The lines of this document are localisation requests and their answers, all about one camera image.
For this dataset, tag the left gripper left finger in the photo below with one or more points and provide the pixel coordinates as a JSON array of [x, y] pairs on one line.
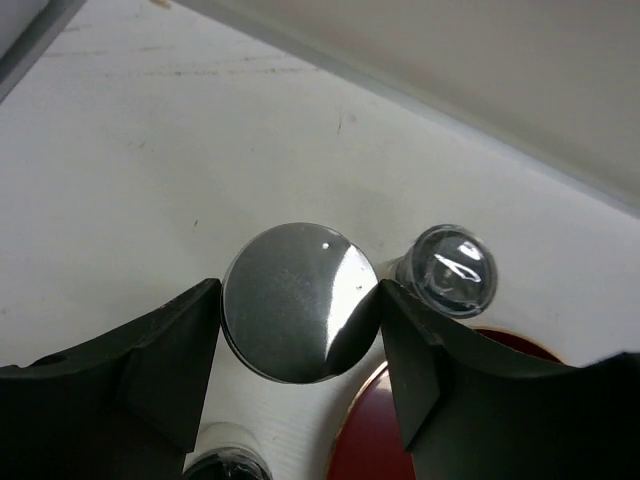
[[124, 405]]

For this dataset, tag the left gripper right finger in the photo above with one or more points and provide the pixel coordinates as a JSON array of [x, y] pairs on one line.
[[602, 398]]

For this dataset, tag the silver-lid spice jar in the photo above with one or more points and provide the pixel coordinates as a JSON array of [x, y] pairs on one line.
[[299, 304]]

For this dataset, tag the left dark-cap grinder jar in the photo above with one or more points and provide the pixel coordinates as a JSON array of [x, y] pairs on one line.
[[226, 451]]

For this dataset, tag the dark-cap grinder jar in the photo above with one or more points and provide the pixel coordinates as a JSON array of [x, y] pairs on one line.
[[226, 451], [450, 270]]

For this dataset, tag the red round tray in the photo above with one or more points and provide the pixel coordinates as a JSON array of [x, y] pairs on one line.
[[380, 425]]

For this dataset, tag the back dark-cap grinder jar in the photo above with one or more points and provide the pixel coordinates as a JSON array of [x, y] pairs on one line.
[[450, 270]]

